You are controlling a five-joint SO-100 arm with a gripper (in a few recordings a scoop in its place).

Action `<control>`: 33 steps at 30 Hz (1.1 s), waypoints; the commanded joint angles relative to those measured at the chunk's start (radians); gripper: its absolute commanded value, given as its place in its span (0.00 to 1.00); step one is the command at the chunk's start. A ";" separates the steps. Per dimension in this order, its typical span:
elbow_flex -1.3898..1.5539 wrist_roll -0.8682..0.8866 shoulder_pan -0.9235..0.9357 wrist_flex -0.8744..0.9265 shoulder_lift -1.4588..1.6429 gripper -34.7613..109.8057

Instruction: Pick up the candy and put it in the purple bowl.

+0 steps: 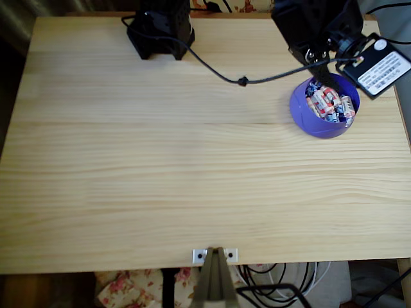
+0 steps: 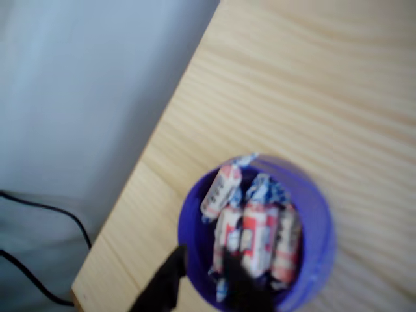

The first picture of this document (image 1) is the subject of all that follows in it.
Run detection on floral print cloth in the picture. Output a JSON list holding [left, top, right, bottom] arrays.
[[189, 0, 274, 13], [95, 268, 206, 308]]

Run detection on black camera cable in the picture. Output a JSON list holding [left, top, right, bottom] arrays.
[[121, 15, 362, 88]]

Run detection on black cable bundle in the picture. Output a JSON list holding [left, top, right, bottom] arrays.
[[240, 262, 287, 300]]

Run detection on wooden table leg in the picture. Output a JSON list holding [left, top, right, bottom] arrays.
[[396, 258, 411, 289]]

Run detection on purple plastic bowl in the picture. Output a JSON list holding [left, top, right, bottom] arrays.
[[288, 73, 361, 139]]

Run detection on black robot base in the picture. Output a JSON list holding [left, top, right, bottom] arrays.
[[126, 0, 197, 62]]

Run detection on black pole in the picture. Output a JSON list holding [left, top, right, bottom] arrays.
[[161, 268, 181, 308]]

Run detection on white cable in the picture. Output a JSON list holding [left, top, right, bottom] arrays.
[[237, 261, 332, 302]]

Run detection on black camera box white label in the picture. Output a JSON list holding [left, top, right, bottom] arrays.
[[335, 31, 411, 101]]

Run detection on white metal bracket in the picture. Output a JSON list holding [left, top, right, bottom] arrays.
[[191, 247, 239, 264]]

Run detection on grey camera stand post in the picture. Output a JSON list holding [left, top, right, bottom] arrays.
[[191, 246, 240, 308]]

